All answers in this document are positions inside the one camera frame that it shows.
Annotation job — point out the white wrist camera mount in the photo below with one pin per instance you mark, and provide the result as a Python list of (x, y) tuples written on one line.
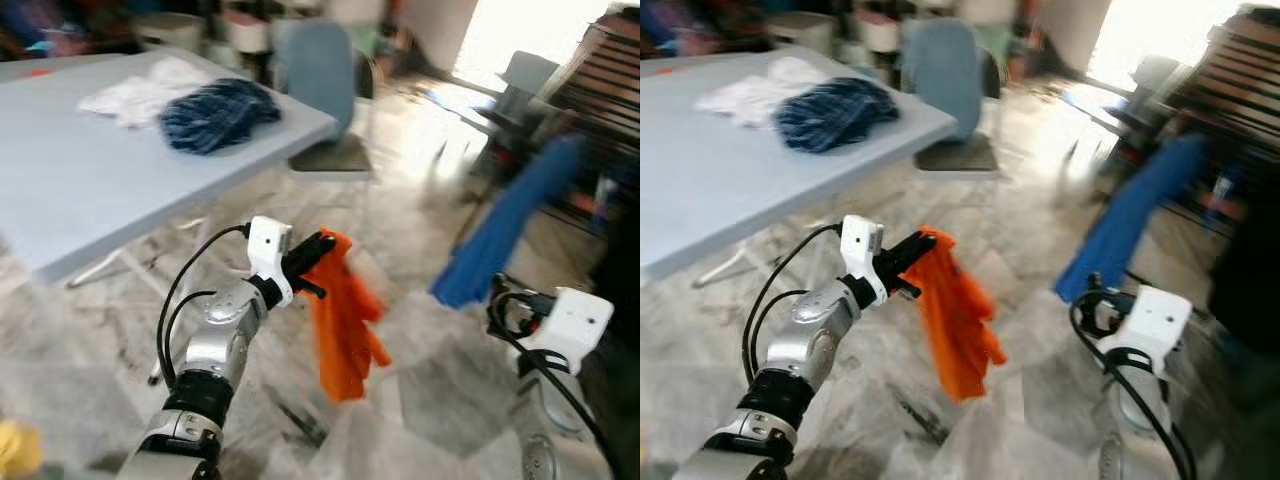
[(862, 245), (570, 320), (268, 250), (1150, 325)]

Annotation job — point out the blue-grey chair cushion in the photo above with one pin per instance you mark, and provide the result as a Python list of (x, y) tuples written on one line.
[(320, 75), (940, 75)]

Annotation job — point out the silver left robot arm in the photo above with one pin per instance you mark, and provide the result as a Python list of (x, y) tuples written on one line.
[(215, 340), (810, 345)]

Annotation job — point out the orange T-shirt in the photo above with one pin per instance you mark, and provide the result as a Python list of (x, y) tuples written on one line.
[(345, 320), (955, 320)]

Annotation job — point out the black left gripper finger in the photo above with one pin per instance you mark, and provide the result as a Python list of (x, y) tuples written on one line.
[(320, 245), (915, 248)]

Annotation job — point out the pale blue folding table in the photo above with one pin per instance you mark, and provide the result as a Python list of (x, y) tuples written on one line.
[(730, 180), (90, 190)]

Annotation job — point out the dark blue plaid garment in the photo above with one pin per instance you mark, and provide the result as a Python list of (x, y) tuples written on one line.
[(220, 115), (835, 115)]

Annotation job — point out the blue T-shirt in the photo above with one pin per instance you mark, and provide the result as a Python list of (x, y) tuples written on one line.
[(1130, 220), (510, 220)]

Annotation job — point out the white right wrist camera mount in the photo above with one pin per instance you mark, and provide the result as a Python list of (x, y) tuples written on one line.
[(570, 320), (1150, 325)]

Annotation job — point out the white crumpled garment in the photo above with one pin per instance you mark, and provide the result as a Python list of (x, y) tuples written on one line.
[(750, 95), (130, 95)]

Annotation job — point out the yellow garment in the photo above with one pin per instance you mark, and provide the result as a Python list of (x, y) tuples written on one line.
[(15, 450)]

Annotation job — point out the white folding chair grey seat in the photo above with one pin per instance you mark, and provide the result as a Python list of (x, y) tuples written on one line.
[(955, 150), (330, 155)]

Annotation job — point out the black garment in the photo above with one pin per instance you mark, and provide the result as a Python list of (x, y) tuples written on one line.
[(620, 300), (1245, 280)]

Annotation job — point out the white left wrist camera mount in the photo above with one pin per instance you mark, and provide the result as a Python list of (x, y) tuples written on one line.
[(268, 250), (862, 245)]

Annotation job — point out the black metal drying rack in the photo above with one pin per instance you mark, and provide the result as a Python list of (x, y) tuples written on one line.
[(605, 90), (1230, 80)]

